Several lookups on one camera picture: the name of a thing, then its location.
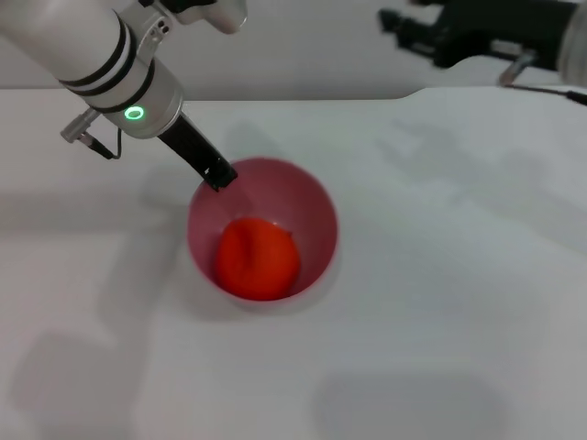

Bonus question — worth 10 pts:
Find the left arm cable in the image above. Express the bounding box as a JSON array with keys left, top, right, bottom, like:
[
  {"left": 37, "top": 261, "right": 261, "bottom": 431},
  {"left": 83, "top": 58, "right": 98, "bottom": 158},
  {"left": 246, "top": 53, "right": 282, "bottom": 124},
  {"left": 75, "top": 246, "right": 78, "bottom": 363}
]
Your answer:
[{"left": 60, "top": 109, "right": 124, "bottom": 160}]

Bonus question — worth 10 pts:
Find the orange toy fruit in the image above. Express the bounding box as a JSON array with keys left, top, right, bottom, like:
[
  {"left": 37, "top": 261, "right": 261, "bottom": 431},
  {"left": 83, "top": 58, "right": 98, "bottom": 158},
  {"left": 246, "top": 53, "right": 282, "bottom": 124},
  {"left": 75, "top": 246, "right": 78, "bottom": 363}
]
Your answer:
[{"left": 215, "top": 217, "right": 303, "bottom": 303}]

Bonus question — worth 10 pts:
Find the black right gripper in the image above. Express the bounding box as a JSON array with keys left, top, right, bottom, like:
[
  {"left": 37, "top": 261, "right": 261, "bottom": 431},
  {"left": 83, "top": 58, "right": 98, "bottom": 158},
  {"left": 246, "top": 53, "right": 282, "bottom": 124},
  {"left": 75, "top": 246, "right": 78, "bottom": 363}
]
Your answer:
[{"left": 378, "top": 0, "right": 577, "bottom": 70}]

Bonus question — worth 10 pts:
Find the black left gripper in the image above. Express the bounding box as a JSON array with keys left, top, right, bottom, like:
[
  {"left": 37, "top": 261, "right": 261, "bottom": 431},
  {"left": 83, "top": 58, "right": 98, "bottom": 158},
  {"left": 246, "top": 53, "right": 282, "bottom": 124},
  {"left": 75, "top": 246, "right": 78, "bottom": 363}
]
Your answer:
[{"left": 156, "top": 114, "right": 238, "bottom": 193}]

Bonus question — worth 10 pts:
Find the pink plastic bowl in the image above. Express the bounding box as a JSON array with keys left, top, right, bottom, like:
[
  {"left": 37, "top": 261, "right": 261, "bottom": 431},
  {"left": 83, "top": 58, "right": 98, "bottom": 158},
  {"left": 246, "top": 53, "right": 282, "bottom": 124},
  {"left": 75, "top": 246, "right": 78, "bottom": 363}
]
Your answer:
[{"left": 186, "top": 156, "right": 340, "bottom": 312}]

